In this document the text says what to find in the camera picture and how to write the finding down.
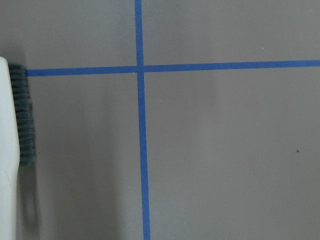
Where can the beige hand brush black bristles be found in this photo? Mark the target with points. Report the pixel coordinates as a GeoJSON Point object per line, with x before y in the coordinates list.
{"type": "Point", "coordinates": [17, 140]}

